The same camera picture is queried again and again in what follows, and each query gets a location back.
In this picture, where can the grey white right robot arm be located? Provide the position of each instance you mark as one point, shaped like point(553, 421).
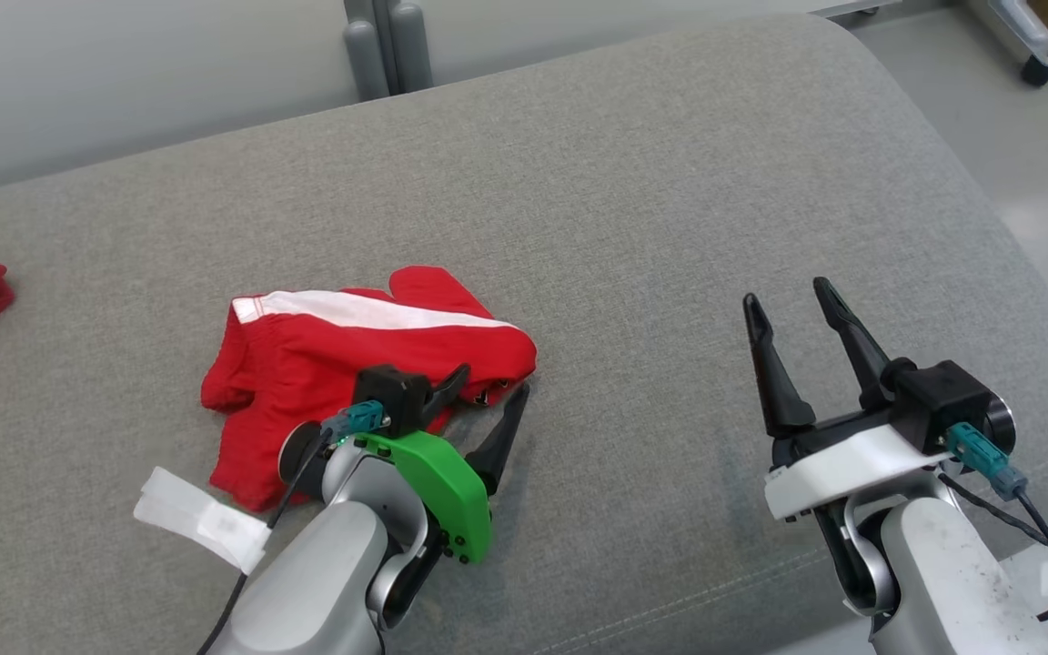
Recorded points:
point(942, 582)

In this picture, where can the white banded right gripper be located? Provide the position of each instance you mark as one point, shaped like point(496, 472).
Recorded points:
point(842, 468)

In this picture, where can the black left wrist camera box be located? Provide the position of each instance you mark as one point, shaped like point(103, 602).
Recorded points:
point(392, 396)

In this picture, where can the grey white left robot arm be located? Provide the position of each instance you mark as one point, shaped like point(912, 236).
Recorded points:
point(324, 582)

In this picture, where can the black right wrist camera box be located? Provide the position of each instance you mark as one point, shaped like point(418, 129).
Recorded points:
point(942, 400)

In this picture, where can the grey fabric sofa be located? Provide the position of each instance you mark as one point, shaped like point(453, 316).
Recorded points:
point(624, 227)

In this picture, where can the grey cart leg with caster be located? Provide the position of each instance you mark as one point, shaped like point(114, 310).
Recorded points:
point(1029, 41)

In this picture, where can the red shorts with white stripe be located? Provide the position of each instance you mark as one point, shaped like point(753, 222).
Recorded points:
point(306, 359)

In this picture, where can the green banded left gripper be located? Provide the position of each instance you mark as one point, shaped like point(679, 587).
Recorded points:
point(442, 491)

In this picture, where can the grey rounded partition post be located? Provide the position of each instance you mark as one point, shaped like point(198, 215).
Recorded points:
point(410, 45)
point(365, 59)

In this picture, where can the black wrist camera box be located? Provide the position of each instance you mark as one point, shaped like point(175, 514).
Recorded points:
point(942, 400)
point(392, 396)

